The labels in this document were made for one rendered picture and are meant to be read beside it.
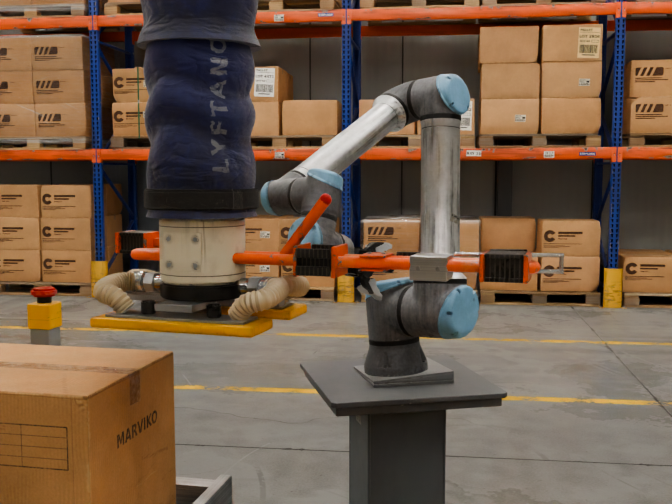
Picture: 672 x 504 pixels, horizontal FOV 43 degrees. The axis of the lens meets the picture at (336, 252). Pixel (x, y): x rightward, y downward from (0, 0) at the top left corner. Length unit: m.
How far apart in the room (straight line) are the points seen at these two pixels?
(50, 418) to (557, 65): 7.70
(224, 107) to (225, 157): 0.09
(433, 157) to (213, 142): 0.92
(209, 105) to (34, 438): 0.70
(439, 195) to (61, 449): 1.23
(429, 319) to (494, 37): 6.72
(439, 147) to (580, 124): 6.56
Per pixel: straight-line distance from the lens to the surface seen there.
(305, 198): 2.02
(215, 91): 1.62
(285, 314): 1.70
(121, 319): 1.65
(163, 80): 1.64
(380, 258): 1.55
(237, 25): 1.64
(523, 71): 8.87
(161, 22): 1.64
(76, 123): 9.59
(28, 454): 1.72
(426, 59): 10.16
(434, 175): 2.37
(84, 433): 1.65
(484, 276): 1.51
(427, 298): 2.34
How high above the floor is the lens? 1.36
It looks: 5 degrees down
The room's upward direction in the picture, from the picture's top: straight up
